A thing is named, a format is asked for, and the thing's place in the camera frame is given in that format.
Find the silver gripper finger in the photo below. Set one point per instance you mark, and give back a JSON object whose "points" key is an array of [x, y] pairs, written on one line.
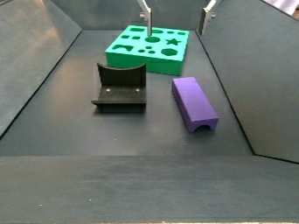
{"points": [[145, 15], [205, 15]]}

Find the purple arch block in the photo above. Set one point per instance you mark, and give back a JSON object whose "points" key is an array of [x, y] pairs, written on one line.
{"points": [[197, 113]]}

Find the black curved fixture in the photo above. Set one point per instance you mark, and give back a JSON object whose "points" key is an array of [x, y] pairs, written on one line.
{"points": [[122, 92]]}

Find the green shape sorter block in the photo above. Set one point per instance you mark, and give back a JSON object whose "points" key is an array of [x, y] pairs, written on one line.
{"points": [[160, 51]]}

